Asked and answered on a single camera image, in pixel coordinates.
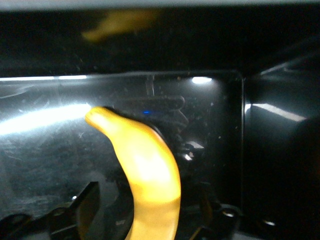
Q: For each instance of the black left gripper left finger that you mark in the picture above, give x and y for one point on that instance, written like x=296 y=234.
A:
x=62 y=222

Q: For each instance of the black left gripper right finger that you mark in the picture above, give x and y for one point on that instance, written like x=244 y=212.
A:
x=225 y=225

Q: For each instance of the yellow banana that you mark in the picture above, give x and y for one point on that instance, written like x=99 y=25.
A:
x=150 y=170

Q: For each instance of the black plastic box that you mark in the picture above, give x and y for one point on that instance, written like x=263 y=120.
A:
x=50 y=150

